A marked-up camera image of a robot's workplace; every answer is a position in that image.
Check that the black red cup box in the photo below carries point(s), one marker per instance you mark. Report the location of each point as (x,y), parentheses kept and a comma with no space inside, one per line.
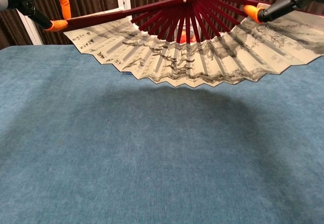
(182,37)

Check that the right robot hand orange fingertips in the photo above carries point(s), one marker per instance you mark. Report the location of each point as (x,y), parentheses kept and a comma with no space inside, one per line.
(278,6)

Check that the blue felt table mat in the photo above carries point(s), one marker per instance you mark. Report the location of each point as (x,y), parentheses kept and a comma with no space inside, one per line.
(126,158)

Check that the dark red paper folding fan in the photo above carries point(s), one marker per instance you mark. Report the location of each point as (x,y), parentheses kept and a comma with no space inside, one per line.
(177,64)

